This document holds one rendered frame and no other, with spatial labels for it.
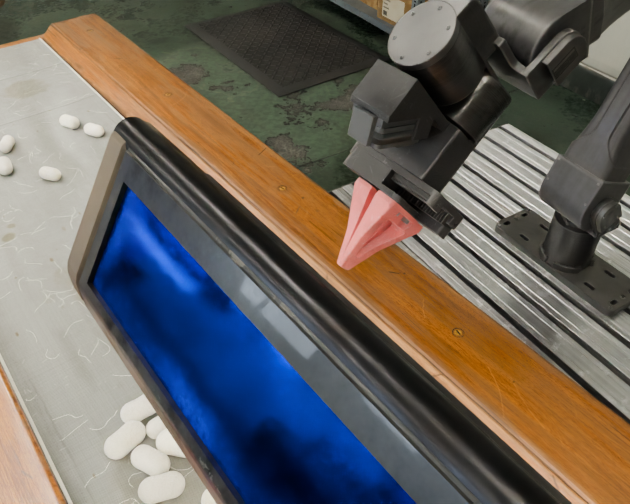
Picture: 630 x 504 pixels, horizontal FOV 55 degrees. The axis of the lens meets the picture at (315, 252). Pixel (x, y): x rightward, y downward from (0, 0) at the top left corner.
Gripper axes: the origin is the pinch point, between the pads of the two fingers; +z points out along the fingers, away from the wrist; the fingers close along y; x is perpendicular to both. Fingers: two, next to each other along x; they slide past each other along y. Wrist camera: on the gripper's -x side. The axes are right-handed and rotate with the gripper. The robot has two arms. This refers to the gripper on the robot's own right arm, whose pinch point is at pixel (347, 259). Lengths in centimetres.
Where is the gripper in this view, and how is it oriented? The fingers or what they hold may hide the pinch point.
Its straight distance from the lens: 54.9
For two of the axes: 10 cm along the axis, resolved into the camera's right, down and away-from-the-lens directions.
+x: 5.1, 3.0, 8.1
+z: -6.1, 7.9, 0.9
